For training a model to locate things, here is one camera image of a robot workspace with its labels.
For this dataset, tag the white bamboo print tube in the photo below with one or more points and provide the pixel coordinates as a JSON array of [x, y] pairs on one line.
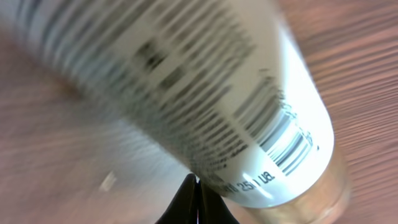
[[221, 85]]

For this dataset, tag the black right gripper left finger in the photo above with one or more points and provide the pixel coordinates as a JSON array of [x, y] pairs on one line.
[[183, 209]]

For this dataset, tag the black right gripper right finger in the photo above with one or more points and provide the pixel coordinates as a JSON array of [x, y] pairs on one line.
[[212, 209]]

